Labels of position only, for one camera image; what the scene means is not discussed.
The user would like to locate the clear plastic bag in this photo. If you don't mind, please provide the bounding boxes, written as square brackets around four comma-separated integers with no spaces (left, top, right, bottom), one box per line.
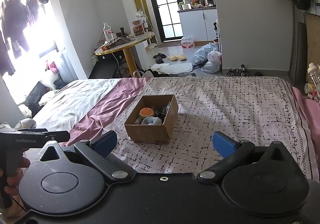
[201,61,220,74]

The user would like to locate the yellow slipper left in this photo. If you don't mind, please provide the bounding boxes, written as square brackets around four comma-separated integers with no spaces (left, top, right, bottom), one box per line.
[168,55,177,61]

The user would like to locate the light blue fuzzy sock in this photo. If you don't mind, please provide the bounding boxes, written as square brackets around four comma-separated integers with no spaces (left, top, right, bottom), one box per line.
[141,117,162,125]

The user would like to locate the clear bottle on nightstand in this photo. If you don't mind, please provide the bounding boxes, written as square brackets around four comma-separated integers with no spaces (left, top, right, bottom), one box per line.
[307,63,320,95]

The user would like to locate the brown cardboard box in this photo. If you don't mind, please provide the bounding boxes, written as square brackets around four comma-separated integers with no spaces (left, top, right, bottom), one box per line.
[124,95,178,144]

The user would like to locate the tissue pack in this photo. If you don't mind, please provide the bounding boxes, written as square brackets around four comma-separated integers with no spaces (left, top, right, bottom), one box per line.
[134,117,142,125]

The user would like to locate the person's left hand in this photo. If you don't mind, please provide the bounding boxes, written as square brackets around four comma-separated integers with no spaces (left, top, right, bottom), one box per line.
[1,148,30,196]

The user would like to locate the shiny plastic packaged item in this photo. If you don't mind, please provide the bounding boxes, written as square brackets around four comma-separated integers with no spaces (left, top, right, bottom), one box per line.
[154,102,171,121]

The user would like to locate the water bottle pack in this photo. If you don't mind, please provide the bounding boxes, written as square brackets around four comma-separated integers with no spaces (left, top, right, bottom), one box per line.
[181,36,195,49]

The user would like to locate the brown wooden board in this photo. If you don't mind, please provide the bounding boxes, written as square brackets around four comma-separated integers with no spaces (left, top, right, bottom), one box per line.
[304,13,320,65]

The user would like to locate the white floor mat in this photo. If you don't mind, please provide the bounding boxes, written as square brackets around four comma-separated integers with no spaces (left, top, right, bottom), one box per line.
[150,63,193,74]

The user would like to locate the white red plastic bag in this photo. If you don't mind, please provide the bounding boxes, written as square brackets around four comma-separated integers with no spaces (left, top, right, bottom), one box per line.
[207,51,222,66]

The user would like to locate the grey garbage bag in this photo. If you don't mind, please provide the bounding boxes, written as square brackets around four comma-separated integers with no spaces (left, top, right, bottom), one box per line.
[193,43,219,66]

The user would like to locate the round yellow-edged table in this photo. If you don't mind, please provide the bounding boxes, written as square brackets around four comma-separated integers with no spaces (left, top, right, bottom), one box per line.
[94,32,155,77]

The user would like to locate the yellow slipper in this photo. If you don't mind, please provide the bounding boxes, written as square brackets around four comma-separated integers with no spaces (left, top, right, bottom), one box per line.
[177,54,187,61]
[168,55,177,61]

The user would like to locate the clear plastic water bottle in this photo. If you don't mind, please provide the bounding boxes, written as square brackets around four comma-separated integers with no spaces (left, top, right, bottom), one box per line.
[103,23,114,43]

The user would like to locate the black slippers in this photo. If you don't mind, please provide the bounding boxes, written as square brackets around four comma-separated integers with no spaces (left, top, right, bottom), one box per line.
[153,53,167,64]

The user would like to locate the yellow slipper right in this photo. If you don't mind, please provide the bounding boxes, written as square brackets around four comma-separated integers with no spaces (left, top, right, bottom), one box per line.
[177,54,187,61]

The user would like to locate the orange burger plush toy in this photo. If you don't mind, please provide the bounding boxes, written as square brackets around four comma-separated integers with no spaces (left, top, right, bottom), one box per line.
[139,108,155,119]

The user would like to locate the mauve pink blanket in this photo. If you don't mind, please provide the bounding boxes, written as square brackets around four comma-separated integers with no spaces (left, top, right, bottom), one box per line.
[62,78,149,146]

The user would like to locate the black framed glass door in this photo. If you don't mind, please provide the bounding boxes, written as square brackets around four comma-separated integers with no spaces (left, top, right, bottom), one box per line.
[151,0,183,42]

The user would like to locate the pair of sneakers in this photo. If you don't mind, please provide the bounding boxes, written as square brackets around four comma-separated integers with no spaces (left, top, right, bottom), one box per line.
[225,64,249,77]

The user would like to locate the white kitchen cabinet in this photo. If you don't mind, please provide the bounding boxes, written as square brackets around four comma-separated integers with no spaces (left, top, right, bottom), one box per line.
[178,7,218,41]

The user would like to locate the black low cabinet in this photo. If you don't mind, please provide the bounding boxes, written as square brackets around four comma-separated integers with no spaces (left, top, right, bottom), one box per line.
[89,61,118,79]

